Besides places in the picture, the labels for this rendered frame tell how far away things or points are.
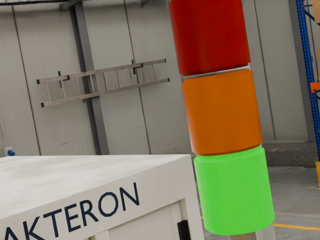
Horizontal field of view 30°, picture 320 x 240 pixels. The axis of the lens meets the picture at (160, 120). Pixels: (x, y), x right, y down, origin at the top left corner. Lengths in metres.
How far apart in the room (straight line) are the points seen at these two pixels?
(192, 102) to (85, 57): 9.26
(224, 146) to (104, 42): 9.74
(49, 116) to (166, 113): 2.50
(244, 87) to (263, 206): 0.08
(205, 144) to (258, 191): 0.05
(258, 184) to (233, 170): 0.02
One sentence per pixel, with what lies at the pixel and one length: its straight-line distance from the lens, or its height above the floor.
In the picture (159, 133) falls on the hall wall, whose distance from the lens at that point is 10.78.
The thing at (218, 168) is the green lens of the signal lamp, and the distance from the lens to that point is 0.40.
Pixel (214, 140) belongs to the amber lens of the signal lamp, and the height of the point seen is 2.23.
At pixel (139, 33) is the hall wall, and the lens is 10.66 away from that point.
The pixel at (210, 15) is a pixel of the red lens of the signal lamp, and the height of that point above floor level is 2.31.
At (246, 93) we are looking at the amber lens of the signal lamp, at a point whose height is 2.25.
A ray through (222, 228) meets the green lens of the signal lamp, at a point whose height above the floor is 2.17.
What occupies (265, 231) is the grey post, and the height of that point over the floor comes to 1.36.
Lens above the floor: 2.28
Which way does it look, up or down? 5 degrees down
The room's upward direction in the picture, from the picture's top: 10 degrees counter-clockwise
